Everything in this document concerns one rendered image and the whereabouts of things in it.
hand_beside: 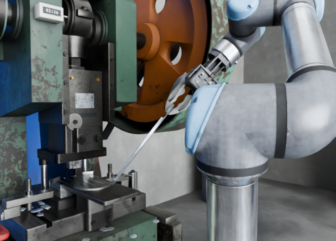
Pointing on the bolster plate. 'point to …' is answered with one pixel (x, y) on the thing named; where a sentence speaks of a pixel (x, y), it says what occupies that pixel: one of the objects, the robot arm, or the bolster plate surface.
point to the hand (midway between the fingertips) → (169, 109)
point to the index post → (133, 179)
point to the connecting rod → (78, 27)
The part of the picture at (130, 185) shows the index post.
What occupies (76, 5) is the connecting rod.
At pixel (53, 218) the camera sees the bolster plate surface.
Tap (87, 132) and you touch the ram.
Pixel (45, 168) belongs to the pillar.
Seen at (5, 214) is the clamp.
